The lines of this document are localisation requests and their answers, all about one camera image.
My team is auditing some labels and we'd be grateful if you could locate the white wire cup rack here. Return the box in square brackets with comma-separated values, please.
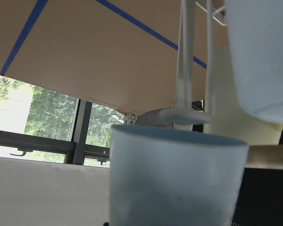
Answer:
[159, 0, 229, 125]

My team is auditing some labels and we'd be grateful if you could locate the blue plastic cup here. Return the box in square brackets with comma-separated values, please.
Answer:
[109, 125, 249, 226]
[225, 0, 283, 124]

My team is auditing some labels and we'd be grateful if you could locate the white plastic cup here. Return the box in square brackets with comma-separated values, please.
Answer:
[208, 44, 283, 145]

